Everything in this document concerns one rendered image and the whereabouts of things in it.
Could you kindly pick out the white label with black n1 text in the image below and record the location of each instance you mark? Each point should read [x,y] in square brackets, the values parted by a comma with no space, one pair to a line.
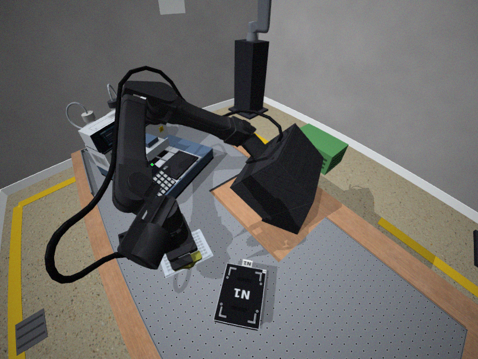
[247,263]

